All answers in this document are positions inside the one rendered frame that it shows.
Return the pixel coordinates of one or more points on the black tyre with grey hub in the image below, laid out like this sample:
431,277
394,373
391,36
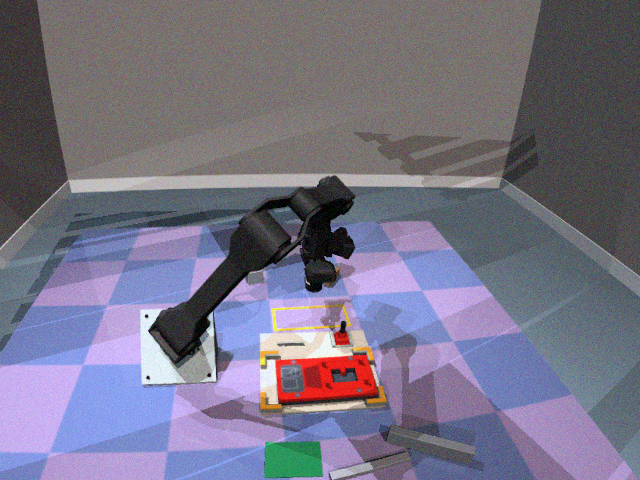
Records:
308,287

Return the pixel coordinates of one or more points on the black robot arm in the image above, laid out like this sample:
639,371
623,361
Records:
258,242

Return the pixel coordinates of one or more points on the brown rectangular block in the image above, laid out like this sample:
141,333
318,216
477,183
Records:
327,284

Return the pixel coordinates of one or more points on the green flat rectangular patch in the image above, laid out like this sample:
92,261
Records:
293,459

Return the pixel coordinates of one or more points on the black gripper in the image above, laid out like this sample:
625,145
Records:
317,269

